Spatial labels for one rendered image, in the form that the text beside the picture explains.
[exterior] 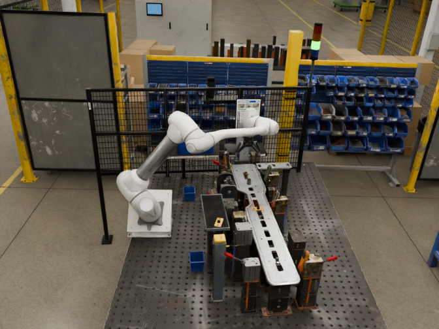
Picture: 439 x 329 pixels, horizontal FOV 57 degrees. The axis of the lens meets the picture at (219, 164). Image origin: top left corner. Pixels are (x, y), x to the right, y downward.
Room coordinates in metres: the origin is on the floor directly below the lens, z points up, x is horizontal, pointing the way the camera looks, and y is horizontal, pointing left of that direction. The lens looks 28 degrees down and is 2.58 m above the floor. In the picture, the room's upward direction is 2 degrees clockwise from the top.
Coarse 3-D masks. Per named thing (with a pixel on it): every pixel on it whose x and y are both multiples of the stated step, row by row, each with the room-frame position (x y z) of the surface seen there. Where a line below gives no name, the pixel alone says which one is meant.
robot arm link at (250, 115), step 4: (248, 108) 2.79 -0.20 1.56; (252, 108) 2.79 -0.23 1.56; (244, 112) 2.78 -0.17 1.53; (248, 112) 2.75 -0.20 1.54; (252, 112) 2.75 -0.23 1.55; (256, 112) 2.77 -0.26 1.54; (244, 116) 2.76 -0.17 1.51; (248, 116) 2.74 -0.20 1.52; (252, 116) 2.74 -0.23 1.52; (256, 116) 2.75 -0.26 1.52; (244, 120) 2.76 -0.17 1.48; (248, 120) 2.73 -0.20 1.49; (252, 120) 2.72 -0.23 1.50; (244, 124) 2.75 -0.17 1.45; (248, 124) 2.73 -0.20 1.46; (252, 124) 2.71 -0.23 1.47; (244, 128) 2.76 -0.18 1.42
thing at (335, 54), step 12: (336, 48) 6.03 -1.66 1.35; (336, 60) 5.66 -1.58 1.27; (348, 60) 5.32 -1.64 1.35; (360, 60) 5.34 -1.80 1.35; (372, 60) 5.36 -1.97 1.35; (384, 60) 5.39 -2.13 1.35; (396, 60) 5.41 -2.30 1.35; (408, 60) 5.43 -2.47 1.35; (420, 60) 5.46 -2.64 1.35; (420, 72) 5.32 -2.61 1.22; (420, 84) 5.32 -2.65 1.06; (420, 108) 5.32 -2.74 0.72; (408, 132) 5.32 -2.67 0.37; (408, 144) 5.32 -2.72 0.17
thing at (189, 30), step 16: (144, 0) 9.07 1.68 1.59; (160, 0) 9.07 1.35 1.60; (176, 0) 9.08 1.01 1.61; (192, 0) 9.08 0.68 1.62; (208, 0) 9.09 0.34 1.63; (144, 16) 9.07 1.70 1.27; (160, 16) 9.07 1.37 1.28; (176, 16) 9.08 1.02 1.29; (192, 16) 9.08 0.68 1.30; (208, 16) 9.09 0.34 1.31; (144, 32) 9.07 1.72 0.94; (160, 32) 9.07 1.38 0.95; (176, 32) 9.08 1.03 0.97; (192, 32) 9.08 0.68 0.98; (208, 32) 9.09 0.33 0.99; (176, 48) 9.08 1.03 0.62; (192, 48) 9.08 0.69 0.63; (208, 48) 9.09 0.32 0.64
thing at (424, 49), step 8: (432, 0) 6.46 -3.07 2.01; (432, 8) 6.39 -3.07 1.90; (432, 16) 6.33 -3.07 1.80; (432, 24) 6.32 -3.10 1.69; (432, 32) 6.29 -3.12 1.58; (424, 40) 6.40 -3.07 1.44; (432, 40) 6.22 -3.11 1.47; (424, 48) 6.34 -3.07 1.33; (432, 48) 6.22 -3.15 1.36; (424, 56) 6.32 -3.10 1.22; (432, 56) 6.32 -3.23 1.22; (416, 88) 6.30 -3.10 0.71; (416, 96) 6.32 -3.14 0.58
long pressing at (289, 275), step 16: (240, 176) 2.77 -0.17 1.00; (256, 176) 2.78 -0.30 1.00; (240, 192) 2.55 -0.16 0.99; (256, 192) 2.54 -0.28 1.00; (256, 224) 2.15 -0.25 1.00; (272, 224) 2.15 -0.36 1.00; (256, 240) 1.97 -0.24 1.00; (272, 240) 1.98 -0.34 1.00; (272, 256) 1.84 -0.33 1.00; (288, 256) 1.84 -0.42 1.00; (272, 272) 1.70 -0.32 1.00; (288, 272) 1.71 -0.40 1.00
